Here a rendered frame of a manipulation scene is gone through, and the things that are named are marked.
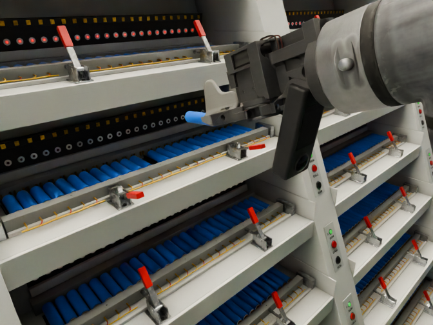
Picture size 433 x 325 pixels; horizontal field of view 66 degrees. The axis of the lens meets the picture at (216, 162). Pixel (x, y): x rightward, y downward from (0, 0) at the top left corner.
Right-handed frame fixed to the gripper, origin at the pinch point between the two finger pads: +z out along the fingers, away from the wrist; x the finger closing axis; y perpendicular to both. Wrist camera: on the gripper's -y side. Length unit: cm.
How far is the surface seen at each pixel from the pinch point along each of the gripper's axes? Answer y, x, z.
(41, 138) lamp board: 4.6, 16.8, 27.3
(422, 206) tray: -50, -92, 10
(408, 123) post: -21, -101, 13
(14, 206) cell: -4.5, 24.8, 20.8
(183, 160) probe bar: -6.2, -3.6, 16.4
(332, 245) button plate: -38, -35, 10
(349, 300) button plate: -54, -36, 10
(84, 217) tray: -9.0, 17.5, 14.5
